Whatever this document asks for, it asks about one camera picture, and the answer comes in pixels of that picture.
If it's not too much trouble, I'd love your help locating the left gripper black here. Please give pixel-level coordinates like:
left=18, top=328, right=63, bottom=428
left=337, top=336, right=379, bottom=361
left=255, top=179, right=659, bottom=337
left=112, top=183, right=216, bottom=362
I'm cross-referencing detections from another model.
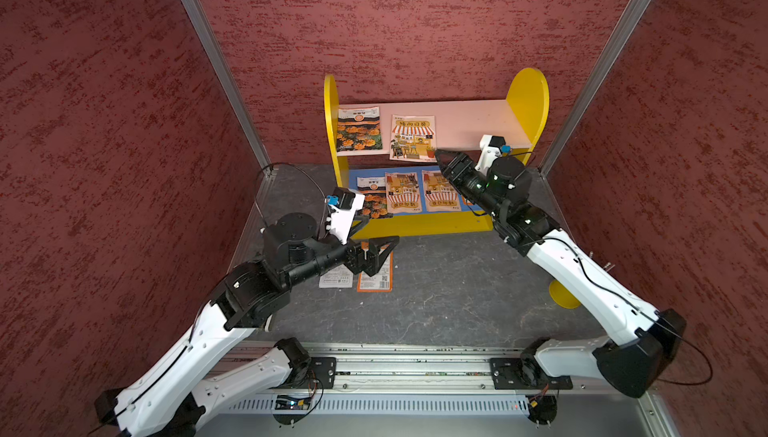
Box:
left=284, top=227, right=398, bottom=288

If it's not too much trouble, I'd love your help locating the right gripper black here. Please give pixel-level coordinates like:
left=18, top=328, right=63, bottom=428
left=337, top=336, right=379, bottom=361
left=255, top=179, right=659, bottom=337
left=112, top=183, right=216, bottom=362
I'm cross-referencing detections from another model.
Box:
left=433, top=148, right=506, bottom=219

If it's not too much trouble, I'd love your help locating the sunflower shop seed bag top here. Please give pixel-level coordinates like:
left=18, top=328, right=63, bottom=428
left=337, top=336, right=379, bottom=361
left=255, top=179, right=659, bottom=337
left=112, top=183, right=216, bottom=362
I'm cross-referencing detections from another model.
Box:
left=390, top=115, right=437, bottom=162

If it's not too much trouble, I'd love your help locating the orange bordered seed bag top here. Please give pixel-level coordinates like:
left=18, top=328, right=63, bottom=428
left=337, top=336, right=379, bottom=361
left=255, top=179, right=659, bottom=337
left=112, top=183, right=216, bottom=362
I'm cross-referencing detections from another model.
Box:
left=357, top=254, right=394, bottom=293

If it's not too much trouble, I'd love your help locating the white seed bag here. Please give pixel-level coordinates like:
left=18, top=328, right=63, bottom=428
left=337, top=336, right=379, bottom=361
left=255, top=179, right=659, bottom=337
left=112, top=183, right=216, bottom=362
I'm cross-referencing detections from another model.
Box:
left=319, top=265, right=355, bottom=289

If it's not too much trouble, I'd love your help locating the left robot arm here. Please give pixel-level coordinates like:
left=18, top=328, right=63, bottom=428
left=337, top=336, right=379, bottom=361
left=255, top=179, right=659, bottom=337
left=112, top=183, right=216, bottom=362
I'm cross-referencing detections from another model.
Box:
left=95, top=211, right=399, bottom=436

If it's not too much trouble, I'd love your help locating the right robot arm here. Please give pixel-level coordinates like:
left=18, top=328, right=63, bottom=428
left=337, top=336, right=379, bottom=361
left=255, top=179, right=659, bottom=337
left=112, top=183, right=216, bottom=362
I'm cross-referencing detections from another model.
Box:
left=435, top=150, right=686, bottom=398

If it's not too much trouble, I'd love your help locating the sunflower seed bag lower right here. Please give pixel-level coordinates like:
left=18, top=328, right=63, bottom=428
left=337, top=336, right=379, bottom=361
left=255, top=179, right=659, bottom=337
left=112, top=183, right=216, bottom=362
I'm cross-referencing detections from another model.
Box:
left=422, top=170, right=461, bottom=213

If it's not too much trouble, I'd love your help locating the marigold seed bag lower shelf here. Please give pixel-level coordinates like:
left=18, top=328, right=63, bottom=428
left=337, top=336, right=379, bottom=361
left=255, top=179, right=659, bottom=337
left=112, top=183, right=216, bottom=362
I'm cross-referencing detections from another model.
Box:
left=356, top=176, right=393, bottom=220

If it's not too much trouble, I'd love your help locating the marigold seed bag shelf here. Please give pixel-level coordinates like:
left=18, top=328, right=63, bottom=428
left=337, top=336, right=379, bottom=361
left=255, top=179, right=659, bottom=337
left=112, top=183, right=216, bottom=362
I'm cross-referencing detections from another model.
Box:
left=356, top=176, right=393, bottom=220
left=336, top=107, right=383, bottom=152

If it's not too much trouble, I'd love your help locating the sunflower seed bag lower left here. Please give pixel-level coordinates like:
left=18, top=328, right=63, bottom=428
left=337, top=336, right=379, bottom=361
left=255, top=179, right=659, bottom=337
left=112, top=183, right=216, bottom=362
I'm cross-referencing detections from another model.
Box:
left=386, top=172, right=422, bottom=215

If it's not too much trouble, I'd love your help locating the yellow shelf unit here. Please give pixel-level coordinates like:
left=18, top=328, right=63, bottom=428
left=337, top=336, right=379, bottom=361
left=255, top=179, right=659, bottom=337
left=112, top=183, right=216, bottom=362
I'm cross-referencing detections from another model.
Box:
left=324, top=68, right=550, bottom=239

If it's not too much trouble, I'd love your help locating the marigold seed bag top shelf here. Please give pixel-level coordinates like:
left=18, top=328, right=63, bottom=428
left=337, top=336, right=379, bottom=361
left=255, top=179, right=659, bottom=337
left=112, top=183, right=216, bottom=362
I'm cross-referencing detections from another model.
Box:
left=336, top=107, right=383, bottom=152

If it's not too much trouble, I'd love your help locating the yellow pen cup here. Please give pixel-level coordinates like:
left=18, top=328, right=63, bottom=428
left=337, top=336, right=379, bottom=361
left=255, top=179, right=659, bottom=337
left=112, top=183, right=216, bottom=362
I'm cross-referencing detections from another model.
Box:
left=548, top=280, right=581, bottom=310

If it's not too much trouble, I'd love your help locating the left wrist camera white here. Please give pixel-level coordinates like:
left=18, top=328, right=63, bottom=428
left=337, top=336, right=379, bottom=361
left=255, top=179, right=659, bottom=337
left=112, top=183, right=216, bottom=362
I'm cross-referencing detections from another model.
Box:
left=325, top=187, right=364, bottom=245

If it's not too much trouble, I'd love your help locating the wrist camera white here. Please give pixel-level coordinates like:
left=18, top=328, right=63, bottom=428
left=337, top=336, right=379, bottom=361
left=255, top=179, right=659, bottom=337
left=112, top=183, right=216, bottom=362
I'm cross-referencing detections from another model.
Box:
left=325, top=187, right=364, bottom=245
left=475, top=135, right=511, bottom=176

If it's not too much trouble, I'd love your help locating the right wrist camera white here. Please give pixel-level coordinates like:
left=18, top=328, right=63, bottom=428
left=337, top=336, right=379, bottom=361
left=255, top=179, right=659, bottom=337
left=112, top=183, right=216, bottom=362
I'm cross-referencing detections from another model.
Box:
left=475, top=135, right=511, bottom=176

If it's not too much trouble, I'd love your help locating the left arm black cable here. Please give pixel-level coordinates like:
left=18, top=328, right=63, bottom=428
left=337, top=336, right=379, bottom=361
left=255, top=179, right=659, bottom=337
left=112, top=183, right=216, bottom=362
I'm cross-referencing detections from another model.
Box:
left=254, top=162, right=331, bottom=234

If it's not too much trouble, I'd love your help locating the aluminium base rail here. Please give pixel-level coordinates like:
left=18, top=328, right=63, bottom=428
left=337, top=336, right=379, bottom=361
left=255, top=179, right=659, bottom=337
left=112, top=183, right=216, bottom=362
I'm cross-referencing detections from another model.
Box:
left=147, top=342, right=682, bottom=437

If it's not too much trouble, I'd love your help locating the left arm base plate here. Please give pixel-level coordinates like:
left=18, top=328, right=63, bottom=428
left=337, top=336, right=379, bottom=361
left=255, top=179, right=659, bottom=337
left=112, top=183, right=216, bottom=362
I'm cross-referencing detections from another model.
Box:
left=276, top=357, right=337, bottom=390

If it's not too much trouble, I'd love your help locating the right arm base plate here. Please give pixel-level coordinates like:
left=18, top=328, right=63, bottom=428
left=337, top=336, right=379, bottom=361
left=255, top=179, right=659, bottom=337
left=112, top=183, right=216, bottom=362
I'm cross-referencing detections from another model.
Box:
left=489, top=358, right=573, bottom=391

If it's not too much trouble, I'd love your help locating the right aluminium corner post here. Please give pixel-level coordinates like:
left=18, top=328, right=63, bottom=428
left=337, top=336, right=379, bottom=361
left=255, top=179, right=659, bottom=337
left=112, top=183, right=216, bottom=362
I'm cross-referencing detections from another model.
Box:
left=538, top=0, right=652, bottom=180

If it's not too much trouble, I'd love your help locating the aluminium corner post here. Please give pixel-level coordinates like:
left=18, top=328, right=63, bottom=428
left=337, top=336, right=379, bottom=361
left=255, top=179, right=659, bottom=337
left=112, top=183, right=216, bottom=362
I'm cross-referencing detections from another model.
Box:
left=180, top=0, right=271, bottom=167
left=538, top=0, right=652, bottom=180

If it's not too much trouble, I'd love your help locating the left aluminium corner post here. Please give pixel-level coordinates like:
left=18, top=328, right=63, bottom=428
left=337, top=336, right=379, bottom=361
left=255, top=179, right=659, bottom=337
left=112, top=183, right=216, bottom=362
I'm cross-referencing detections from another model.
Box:
left=180, top=0, right=271, bottom=167

